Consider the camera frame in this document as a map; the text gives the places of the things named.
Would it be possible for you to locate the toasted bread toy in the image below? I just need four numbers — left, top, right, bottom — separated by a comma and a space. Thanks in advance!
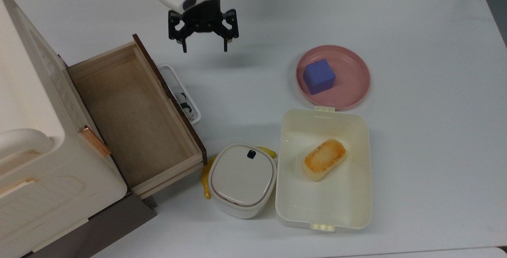
302, 138, 347, 182

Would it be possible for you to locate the light wooden drawer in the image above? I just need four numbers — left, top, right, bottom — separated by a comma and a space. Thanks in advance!
67, 33, 208, 200

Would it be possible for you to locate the cream plastic storage box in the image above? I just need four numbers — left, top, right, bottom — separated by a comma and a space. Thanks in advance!
0, 0, 128, 258

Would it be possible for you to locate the copper box latch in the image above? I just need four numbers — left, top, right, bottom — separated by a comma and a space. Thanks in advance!
78, 125, 112, 157

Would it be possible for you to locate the cream box carry handle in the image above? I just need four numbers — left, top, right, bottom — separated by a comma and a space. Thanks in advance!
0, 128, 54, 163

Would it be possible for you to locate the white lidded pot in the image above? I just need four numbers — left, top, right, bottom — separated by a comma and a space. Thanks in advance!
208, 143, 277, 219

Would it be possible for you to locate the yellow toy banana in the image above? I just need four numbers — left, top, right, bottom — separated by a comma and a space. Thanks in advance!
201, 146, 277, 200

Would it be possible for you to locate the black white penguin toy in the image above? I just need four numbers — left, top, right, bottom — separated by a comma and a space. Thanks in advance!
176, 92, 194, 116

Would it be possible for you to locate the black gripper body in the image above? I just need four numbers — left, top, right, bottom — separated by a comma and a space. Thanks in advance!
178, 0, 225, 36

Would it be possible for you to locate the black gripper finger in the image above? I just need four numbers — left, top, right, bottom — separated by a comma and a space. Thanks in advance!
168, 10, 188, 54
220, 9, 240, 53

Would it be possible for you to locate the white drawer handle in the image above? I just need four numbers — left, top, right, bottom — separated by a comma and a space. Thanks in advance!
158, 64, 202, 126

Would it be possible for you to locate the purple cube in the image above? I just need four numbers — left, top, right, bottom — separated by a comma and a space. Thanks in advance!
303, 58, 337, 95

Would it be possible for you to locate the cream rectangular container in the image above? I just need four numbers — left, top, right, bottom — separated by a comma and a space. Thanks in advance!
275, 106, 373, 233

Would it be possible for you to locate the pink plate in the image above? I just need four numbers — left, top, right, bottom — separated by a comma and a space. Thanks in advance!
296, 45, 371, 111

